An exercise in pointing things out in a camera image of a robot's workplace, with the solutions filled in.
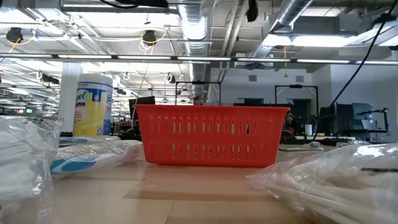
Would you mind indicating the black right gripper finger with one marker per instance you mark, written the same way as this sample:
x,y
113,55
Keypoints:
x,y
252,9

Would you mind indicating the white vanity pack bag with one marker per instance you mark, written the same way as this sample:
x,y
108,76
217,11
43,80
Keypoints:
x,y
342,186
25,161

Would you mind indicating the rectangular ceiling light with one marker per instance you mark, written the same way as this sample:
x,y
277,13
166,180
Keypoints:
x,y
280,40

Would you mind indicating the long linear light bar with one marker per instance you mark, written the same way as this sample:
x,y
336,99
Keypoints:
x,y
146,57

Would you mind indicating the black computer monitor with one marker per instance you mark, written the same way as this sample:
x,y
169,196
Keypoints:
x,y
141,100

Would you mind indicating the person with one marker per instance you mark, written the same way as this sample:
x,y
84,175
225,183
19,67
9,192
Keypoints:
x,y
289,121
196,100

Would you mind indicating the red plastic slotted basket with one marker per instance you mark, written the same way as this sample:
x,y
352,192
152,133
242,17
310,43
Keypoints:
x,y
214,112

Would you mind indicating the yellow disinfecting wipes canister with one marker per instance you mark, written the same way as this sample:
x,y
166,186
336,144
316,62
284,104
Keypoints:
x,y
91,109

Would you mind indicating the white cup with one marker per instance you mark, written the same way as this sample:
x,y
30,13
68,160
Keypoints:
x,y
308,129

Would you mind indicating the black monitor back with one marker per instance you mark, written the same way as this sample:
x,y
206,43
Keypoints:
x,y
342,118

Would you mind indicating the grey computer monitor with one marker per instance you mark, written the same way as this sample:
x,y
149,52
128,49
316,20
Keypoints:
x,y
362,113

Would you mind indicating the blue toothbrush in clear wrap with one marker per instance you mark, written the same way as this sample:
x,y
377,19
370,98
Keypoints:
x,y
93,154

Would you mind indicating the silver ventilation duct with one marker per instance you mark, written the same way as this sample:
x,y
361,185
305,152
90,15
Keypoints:
x,y
196,31
290,12

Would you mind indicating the black robot station frame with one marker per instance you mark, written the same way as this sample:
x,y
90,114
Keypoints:
x,y
199,82
297,86

